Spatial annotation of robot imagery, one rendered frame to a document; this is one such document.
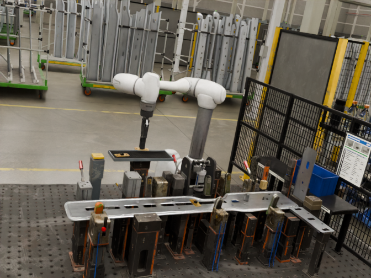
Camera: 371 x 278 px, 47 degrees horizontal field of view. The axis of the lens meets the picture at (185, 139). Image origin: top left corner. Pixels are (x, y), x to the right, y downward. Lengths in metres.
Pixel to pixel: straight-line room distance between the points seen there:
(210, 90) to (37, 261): 1.47
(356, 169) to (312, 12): 7.43
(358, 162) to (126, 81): 1.50
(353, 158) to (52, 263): 1.87
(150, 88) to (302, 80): 2.69
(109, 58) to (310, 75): 5.38
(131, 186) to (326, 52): 2.83
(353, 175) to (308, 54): 2.20
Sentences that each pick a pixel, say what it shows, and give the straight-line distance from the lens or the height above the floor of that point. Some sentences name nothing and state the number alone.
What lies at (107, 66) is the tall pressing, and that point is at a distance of 9.20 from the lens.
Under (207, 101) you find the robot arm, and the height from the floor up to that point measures 1.47.
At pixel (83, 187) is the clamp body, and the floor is 1.06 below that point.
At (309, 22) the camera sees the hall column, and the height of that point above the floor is 2.19.
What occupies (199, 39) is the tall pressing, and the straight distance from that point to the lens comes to 10.16.
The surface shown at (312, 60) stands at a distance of 4.73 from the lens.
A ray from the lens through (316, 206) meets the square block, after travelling 2.71.
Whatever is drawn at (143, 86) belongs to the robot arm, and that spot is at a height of 1.57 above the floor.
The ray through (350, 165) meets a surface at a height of 1.26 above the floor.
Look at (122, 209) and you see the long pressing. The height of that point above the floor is 1.00.
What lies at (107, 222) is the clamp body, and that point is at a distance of 1.99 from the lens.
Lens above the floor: 2.02
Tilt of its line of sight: 17 degrees down
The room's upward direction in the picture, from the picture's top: 10 degrees clockwise
